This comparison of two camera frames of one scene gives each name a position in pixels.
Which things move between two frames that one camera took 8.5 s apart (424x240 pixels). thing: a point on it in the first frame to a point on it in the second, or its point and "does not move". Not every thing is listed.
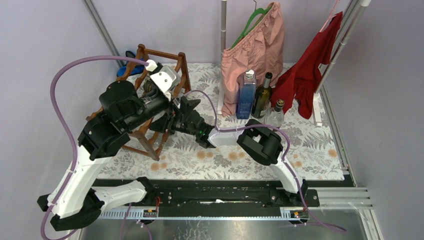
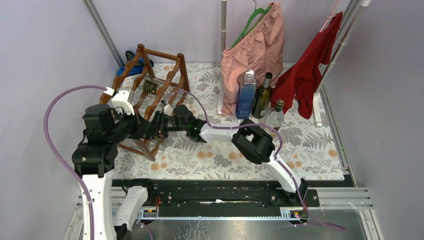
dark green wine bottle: (262, 98) does not move
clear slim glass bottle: (149, 87) does not move
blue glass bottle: (246, 96) does not move
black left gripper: (186, 106) to (140, 129)
